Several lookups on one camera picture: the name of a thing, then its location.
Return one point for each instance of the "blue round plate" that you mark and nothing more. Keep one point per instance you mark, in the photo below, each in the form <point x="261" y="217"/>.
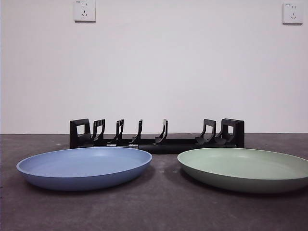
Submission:
<point x="84" y="173"/>

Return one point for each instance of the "pale green round plate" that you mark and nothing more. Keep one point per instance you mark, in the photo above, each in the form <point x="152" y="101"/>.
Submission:
<point x="240" y="173"/>

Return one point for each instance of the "black plastic plate rack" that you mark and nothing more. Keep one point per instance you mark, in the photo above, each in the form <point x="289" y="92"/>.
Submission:
<point x="158" y="148"/>

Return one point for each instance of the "white wall socket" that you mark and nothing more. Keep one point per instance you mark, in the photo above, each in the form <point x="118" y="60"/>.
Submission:
<point x="84" y="10"/>
<point x="292" y="13"/>

